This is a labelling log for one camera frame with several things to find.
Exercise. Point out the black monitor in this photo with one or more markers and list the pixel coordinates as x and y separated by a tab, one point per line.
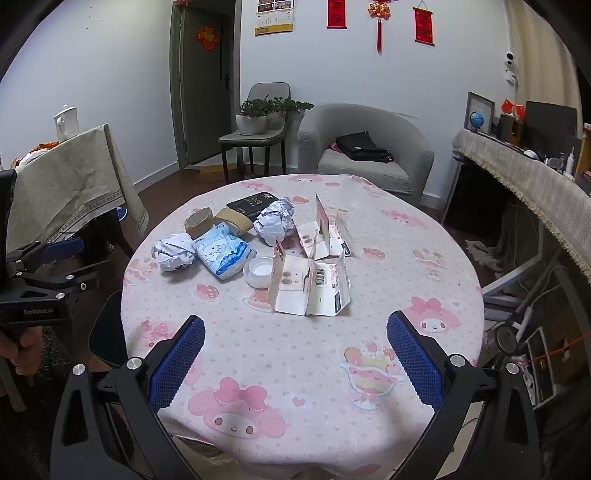
551	127

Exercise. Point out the flat cardboard box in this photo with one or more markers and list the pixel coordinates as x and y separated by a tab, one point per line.
210	169

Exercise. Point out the yellow wall calendar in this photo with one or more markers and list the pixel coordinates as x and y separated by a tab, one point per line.
274	18

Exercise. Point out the blue white tissue packet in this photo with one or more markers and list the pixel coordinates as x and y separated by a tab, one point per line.
221	254

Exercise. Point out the white paper ball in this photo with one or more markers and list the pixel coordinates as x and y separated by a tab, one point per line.
274	221
173	254

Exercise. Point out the red knot ornament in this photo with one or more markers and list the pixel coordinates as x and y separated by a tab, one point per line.
379	11

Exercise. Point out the dark green chair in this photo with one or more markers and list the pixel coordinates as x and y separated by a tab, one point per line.
108	327

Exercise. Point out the white lidded mug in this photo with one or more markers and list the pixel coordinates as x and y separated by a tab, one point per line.
67	122

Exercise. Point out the white cloth on floor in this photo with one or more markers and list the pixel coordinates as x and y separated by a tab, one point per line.
485	254

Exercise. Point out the white security camera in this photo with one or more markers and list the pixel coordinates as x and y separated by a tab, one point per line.
510	67

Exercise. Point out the potted plant in white pot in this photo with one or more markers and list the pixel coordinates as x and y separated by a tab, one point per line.
251	121

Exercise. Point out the orange object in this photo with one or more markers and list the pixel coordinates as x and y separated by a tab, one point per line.
50	146

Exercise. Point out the white round plastic lid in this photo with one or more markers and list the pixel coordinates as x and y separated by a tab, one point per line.
258	273

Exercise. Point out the red diamond door decoration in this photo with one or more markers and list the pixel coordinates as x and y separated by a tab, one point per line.
207	38

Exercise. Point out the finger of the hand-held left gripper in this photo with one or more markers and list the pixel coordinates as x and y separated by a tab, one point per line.
64	248
83	274

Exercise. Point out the grey dining chair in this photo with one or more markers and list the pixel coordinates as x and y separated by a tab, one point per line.
251	139

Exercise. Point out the green table cloth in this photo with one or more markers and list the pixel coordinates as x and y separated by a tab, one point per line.
69	175

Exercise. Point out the white framed panel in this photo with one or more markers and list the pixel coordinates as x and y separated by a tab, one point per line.
538	369

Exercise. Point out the pink white carton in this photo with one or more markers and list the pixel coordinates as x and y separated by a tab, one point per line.
295	286
323	235

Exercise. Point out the pink printed tablecloth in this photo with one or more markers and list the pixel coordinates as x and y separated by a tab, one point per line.
300	369

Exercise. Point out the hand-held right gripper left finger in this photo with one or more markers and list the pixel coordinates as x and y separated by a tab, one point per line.
178	364

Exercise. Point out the small blue globe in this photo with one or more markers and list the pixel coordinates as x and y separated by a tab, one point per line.
476	120

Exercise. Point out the beige fringed desk cloth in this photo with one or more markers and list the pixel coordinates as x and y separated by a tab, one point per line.
531	184

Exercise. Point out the black handbag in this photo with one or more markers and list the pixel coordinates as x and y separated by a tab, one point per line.
362	145

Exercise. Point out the red wall scroll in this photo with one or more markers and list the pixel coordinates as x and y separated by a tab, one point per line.
424	25
337	13

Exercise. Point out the grey green door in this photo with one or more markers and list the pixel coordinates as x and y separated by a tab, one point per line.
203	101

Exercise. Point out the white bottle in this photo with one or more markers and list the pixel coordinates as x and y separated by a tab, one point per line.
570	164

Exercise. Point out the picture frame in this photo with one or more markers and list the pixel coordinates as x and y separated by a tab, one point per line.
480	102

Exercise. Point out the brown wooden box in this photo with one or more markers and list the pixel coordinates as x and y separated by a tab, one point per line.
511	129

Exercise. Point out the grey armchair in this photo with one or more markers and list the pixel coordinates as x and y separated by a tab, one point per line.
360	173

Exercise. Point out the white desk frame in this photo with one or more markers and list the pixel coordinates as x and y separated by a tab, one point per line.
512	277

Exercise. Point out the potted plant in grey pot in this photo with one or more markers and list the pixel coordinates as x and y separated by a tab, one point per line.
291	106

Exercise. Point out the black packet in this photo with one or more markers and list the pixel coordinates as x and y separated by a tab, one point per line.
251	203

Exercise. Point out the person's left hand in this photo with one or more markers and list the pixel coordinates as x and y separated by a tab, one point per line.
23	353

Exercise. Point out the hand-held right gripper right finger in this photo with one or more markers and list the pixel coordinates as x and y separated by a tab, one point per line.
415	364

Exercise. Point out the small red flags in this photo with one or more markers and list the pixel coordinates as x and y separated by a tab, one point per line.
512	107

